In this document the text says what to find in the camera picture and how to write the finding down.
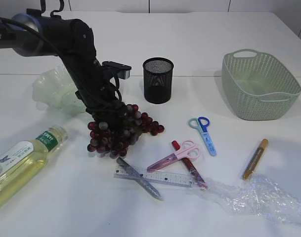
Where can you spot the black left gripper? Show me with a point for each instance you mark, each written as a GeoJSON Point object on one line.
{"type": "Point", "coordinates": [98, 88]}

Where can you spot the purple grape bunch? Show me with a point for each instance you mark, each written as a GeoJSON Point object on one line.
{"type": "Point", "coordinates": [115, 141]}

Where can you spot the green tea bottle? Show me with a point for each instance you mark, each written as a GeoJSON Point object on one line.
{"type": "Point", "coordinates": [26, 159]}

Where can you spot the clear plastic sheet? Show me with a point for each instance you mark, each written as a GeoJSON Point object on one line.
{"type": "Point", "coordinates": [258, 196]}

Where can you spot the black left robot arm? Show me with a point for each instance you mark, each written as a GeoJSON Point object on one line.
{"type": "Point", "coordinates": [72, 40]}

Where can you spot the black mesh pen holder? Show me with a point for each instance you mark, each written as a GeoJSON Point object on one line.
{"type": "Point", "coordinates": [157, 80]}

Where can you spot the grey glitter pen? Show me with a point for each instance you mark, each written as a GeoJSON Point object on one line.
{"type": "Point", "coordinates": [134, 175]}

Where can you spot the red glitter pen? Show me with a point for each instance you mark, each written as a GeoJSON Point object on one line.
{"type": "Point", "coordinates": [199, 181]}

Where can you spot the clear plastic ruler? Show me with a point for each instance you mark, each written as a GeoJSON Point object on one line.
{"type": "Point", "coordinates": [160, 177]}

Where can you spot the green woven plastic basket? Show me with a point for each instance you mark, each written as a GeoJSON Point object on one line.
{"type": "Point", "coordinates": [258, 87]}

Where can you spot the gold glitter pen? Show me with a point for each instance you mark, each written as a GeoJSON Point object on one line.
{"type": "Point", "coordinates": [255, 159]}

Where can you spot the pink scissors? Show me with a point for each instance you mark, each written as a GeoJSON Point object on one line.
{"type": "Point", "coordinates": [188, 149]}

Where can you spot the blue scissors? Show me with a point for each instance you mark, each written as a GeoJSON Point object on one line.
{"type": "Point", "coordinates": [201, 125]}

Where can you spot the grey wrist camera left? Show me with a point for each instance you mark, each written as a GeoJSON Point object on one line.
{"type": "Point", "coordinates": [121, 70]}

